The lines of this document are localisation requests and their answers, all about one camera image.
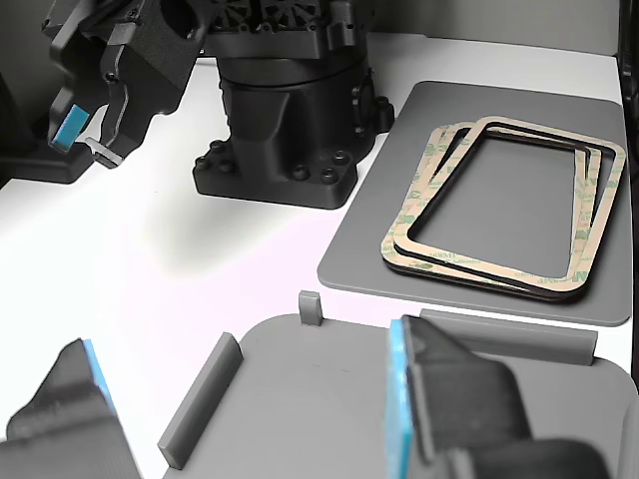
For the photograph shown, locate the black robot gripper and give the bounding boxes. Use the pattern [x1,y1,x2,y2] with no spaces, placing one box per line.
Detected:
[42,0,211,170]

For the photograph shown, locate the static gripper finger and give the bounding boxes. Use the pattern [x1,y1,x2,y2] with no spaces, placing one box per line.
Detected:
[0,337,142,479]
[384,313,616,479]

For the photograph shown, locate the beige rectangular adhesive frame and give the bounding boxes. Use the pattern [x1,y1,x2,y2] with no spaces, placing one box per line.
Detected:
[392,117,628,296]
[383,123,608,304]
[379,122,608,303]

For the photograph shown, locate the grey holder plate with ridges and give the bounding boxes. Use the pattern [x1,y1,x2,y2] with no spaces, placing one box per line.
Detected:
[157,289,639,479]

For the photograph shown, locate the flat grey tray plate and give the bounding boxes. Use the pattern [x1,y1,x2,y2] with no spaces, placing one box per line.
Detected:
[317,79,631,328]

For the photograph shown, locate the black enclosure post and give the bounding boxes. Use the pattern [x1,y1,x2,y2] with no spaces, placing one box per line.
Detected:
[617,0,639,176]

